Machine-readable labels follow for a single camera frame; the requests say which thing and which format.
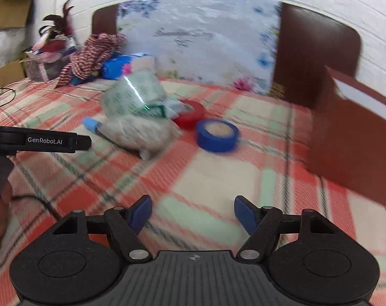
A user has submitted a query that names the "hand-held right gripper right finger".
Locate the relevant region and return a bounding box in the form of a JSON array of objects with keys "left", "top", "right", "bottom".
[{"left": 234, "top": 195, "right": 336, "bottom": 262}]

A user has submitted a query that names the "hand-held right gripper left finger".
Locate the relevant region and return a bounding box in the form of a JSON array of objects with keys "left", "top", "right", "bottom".
[{"left": 53, "top": 194, "right": 153, "bottom": 262}]

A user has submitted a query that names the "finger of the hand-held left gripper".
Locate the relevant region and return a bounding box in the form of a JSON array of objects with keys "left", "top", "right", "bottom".
[{"left": 76, "top": 133, "right": 93, "bottom": 151}]

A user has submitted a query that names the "blue marker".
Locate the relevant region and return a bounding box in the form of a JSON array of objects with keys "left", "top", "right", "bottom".
[{"left": 83, "top": 117, "right": 105, "bottom": 134}]

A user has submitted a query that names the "blue tape roll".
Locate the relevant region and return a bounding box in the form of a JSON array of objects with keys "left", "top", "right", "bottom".
[{"left": 195, "top": 119, "right": 241, "bottom": 154}]

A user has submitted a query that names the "red tape roll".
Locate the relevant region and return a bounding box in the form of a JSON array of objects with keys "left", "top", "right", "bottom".
[{"left": 172, "top": 99, "right": 207, "bottom": 131}]

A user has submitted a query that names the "brown cardboard box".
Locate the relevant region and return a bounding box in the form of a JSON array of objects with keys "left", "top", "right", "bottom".
[{"left": 307, "top": 65, "right": 386, "bottom": 213}]

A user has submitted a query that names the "clear plastic bag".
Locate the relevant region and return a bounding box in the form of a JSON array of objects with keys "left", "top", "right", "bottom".
[{"left": 97, "top": 58, "right": 184, "bottom": 160}]

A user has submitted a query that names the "red plaid blanket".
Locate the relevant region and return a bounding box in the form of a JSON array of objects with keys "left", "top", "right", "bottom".
[{"left": 0, "top": 76, "right": 386, "bottom": 306}]

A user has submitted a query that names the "flat tan cardboard box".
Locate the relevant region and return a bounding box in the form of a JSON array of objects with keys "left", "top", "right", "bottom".
[{"left": 0, "top": 59, "right": 27, "bottom": 90}]

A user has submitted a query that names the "basket of clutter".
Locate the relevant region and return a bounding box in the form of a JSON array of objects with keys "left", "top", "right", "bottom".
[{"left": 20, "top": 37, "right": 77, "bottom": 83}]

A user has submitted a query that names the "blue plastic packet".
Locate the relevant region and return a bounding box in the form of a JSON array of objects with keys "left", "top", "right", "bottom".
[{"left": 101, "top": 53, "right": 155, "bottom": 81}]

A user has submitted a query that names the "red checkered cloth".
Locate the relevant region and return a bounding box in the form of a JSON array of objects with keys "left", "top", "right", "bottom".
[{"left": 57, "top": 33, "right": 127, "bottom": 87}]

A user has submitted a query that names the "white plastic bag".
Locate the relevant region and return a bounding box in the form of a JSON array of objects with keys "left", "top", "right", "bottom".
[{"left": 0, "top": 29, "right": 25, "bottom": 65}]

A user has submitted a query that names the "dark red feather decoration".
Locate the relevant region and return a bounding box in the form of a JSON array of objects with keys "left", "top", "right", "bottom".
[{"left": 38, "top": 1, "right": 76, "bottom": 43}]

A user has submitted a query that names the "open tan cardboard box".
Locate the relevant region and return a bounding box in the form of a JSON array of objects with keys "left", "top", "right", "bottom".
[{"left": 0, "top": 0, "right": 35, "bottom": 33}]

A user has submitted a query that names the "floral white pillow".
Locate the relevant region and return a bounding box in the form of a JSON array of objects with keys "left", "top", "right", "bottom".
[{"left": 116, "top": 0, "right": 283, "bottom": 95}]

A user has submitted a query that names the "brown box lid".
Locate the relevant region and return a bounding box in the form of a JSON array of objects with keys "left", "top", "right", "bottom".
[{"left": 91, "top": 3, "right": 362, "bottom": 110}]

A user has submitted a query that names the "thin black wire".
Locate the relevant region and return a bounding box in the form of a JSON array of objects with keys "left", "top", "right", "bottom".
[{"left": 0, "top": 85, "right": 18, "bottom": 113}]

